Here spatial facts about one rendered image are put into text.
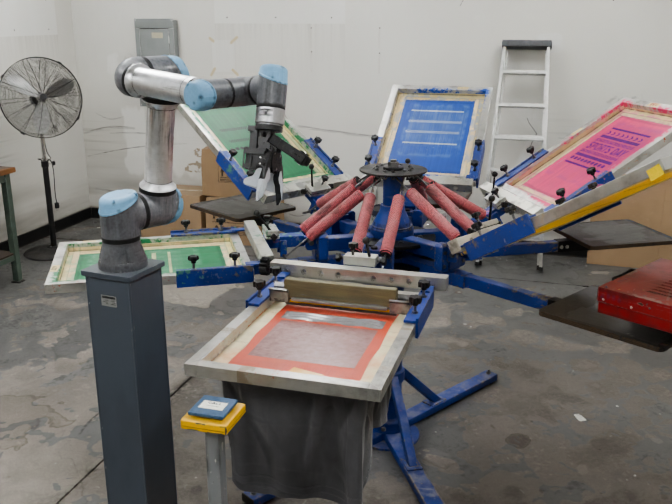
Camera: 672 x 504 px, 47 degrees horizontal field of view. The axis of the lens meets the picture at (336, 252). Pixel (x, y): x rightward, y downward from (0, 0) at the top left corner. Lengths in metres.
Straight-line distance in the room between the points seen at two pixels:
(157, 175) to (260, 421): 0.82
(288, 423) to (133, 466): 0.61
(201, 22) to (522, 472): 5.01
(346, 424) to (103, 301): 0.84
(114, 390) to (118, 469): 0.29
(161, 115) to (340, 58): 4.53
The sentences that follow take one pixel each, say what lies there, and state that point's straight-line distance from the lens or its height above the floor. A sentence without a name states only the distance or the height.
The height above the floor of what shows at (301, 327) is 0.96.
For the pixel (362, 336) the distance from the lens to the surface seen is 2.53.
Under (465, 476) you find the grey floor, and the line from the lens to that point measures 3.62.
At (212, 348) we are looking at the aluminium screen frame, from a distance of 2.39.
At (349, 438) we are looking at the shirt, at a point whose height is 0.77.
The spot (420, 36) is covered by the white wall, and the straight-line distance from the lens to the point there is 6.68.
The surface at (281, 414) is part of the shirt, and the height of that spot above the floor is 0.82.
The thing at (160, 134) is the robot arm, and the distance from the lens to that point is 2.43.
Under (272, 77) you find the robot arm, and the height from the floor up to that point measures 1.80.
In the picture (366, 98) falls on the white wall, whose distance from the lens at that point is 6.81.
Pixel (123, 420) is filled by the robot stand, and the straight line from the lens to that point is 2.66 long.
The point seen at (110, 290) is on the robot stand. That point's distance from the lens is 2.48.
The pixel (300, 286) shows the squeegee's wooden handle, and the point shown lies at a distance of 2.74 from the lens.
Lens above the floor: 1.95
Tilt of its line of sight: 17 degrees down
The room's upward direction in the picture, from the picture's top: straight up
